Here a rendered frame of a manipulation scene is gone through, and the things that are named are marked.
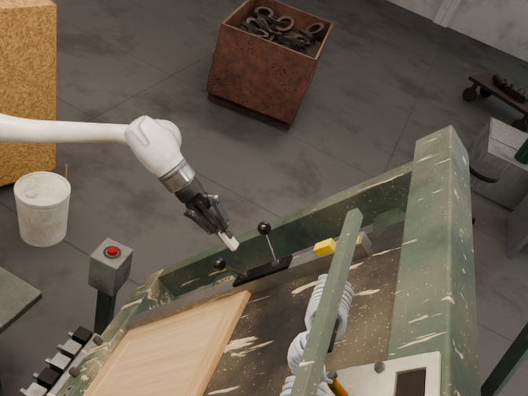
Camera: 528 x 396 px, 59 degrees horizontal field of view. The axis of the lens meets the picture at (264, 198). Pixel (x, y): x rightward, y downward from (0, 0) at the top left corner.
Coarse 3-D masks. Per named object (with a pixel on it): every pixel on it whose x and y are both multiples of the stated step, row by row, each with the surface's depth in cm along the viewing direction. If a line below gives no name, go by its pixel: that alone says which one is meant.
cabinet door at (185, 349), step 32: (160, 320) 155; (192, 320) 140; (224, 320) 128; (128, 352) 150; (160, 352) 136; (192, 352) 124; (96, 384) 145; (128, 384) 132; (160, 384) 121; (192, 384) 111
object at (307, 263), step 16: (368, 240) 116; (304, 256) 124; (320, 256) 119; (288, 272) 125; (304, 272) 123; (208, 288) 146; (224, 288) 139; (240, 288) 135; (256, 288) 132; (176, 304) 152; (192, 304) 146; (144, 320) 159
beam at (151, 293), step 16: (160, 272) 186; (144, 288) 182; (160, 288) 182; (128, 304) 178; (144, 304) 174; (160, 304) 180; (112, 320) 174; (128, 320) 166; (112, 336) 160; (96, 352) 158; (112, 352) 157; (80, 368) 155; (96, 368) 151; (64, 384) 152; (80, 384) 145
